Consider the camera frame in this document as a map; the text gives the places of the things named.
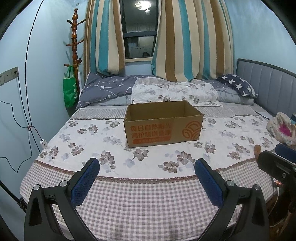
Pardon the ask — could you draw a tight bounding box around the striped curtain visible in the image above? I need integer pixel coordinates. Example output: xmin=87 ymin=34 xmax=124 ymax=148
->
xmin=83 ymin=0 xmax=125 ymax=76
xmin=151 ymin=0 xmax=234 ymax=82

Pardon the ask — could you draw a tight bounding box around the wall power outlet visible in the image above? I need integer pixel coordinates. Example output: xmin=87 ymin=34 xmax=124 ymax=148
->
xmin=0 ymin=67 xmax=19 ymax=86

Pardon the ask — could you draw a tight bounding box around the folded floral quilt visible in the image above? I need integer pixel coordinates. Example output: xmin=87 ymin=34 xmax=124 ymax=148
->
xmin=132 ymin=82 xmax=222 ymax=106

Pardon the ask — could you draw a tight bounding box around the grey padded headboard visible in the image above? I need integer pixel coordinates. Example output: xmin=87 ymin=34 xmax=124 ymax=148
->
xmin=236 ymin=59 xmax=295 ymax=116

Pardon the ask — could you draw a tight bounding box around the small wooden figure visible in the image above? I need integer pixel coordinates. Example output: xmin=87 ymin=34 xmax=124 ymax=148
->
xmin=253 ymin=145 xmax=261 ymax=161

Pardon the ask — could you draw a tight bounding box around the wooden coat rack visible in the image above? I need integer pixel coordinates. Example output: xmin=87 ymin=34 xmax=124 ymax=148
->
xmin=66 ymin=8 xmax=86 ymax=94

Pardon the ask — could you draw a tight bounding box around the grey blue star duvet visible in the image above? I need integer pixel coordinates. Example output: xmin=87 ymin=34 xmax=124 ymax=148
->
xmin=76 ymin=72 xmax=148 ymax=109

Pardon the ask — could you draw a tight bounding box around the right striped curtain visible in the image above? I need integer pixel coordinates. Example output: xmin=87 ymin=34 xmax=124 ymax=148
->
xmin=151 ymin=0 xmax=234 ymax=82

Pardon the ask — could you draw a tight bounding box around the window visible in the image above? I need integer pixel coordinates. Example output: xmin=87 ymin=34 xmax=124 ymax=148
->
xmin=119 ymin=0 xmax=159 ymax=60

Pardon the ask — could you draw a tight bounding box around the black hanging cable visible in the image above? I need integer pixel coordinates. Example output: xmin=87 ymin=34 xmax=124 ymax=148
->
xmin=24 ymin=0 xmax=48 ymax=149

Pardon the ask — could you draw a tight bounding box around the left striped curtain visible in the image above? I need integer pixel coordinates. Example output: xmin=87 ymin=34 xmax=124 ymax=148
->
xmin=83 ymin=0 xmax=125 ymax=76

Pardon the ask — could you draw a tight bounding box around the floral bed cover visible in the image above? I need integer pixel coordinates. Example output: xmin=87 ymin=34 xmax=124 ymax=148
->
xmin=20 ymin=104 xmax=277 ymax=240

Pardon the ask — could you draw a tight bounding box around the navy star pillow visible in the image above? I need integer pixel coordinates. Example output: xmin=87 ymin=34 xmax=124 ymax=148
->
xmin=216 ymin=74 xmax=258 ymax=98

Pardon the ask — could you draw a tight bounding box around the green shopping bag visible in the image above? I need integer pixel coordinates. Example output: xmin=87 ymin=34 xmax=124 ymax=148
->
xmin=63 ymin=66 xmax=78 ymax=108

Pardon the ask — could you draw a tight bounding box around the brown cardboard box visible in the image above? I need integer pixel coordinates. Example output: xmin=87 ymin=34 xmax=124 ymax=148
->
xmin=123 ymin=100 xmax=204 ymax=148

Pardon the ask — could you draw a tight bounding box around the white pink plastic bag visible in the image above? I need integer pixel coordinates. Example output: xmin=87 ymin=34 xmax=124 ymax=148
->
xmin=266 ymin=112 xmax=295 ymax=149

